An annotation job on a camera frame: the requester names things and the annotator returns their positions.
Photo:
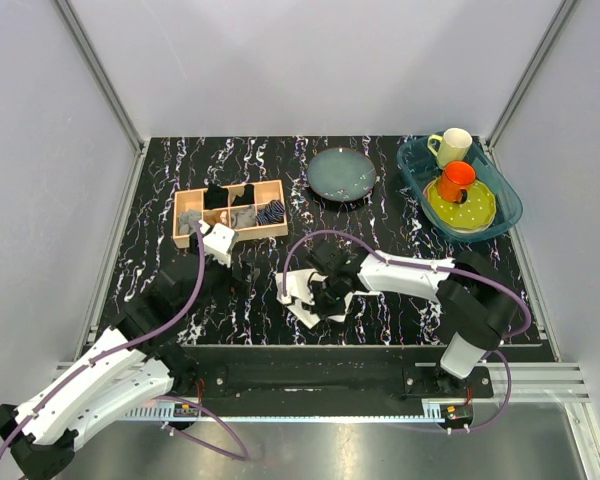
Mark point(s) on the grey rolled cloth left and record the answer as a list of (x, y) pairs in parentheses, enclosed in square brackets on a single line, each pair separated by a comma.
[(187, 221)]

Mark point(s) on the connector box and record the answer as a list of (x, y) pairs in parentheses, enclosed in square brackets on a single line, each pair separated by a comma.
[(185, 409), (457, 416)]

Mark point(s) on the white underwear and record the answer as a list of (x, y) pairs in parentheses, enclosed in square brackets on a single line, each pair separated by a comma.
[(311, 315)]

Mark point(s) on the blue-green ceramic plate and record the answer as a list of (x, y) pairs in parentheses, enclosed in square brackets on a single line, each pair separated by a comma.
[(341, 175)]

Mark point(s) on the navy striped rolled cloth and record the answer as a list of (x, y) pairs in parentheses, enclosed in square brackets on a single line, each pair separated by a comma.
[(271, 213)]

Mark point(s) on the yellow-green dotted plate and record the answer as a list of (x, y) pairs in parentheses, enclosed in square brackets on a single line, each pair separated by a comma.
[(474, 215)]

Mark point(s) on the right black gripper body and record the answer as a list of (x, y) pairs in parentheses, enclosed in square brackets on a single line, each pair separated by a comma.
[(329, 297)]

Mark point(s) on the grey rolled cloth middle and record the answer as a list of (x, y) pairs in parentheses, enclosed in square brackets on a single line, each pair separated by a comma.
[(243, 217)]

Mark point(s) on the front aluminium rail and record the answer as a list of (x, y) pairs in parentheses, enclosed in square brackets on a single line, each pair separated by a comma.
[(531, 382)]

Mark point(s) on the wooden divided organizer box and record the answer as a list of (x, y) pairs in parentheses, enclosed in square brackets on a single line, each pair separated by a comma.
[(265, 191)]

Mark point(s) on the aluminium frame post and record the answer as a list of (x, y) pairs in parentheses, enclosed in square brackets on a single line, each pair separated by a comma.
[(552, 33), (86, 49)]

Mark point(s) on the grey rolled cloth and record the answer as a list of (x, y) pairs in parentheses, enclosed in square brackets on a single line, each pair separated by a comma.
[(187, 221), (243, 217)]

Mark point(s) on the right connector box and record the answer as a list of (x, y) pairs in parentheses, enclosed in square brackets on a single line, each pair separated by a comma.
[(457, 416)]

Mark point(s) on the orange mug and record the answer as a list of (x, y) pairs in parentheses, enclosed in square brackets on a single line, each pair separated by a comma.
[(455, 182)]

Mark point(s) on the brown rolled cloth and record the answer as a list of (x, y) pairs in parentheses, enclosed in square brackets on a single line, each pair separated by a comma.
[(217, 216)]

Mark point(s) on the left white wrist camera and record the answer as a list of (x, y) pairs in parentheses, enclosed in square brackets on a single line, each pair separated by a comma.
[(218, 241)]

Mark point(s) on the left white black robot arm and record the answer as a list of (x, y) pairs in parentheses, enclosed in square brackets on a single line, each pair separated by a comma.
[(135, 360)]

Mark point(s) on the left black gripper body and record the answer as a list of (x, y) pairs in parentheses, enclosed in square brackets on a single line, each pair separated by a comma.
[(241, 286)]

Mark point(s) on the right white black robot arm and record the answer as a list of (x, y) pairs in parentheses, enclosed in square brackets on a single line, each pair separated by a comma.
[(479, 307)]

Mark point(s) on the teal transparent plastic bin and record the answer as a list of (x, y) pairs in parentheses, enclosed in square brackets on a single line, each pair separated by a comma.
[(418, 168)]

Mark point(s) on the small black rolled cloth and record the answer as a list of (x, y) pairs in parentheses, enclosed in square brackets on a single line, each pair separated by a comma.
[(246, 198)]

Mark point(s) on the left connector box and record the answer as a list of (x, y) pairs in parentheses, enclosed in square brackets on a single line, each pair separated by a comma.
[(185, 409)]

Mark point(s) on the left aluminium frame post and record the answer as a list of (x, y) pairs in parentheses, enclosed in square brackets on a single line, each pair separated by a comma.
[(86, 49)]

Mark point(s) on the right aluminium frame post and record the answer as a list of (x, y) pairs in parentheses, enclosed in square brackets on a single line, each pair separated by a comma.
[(552, 33)]

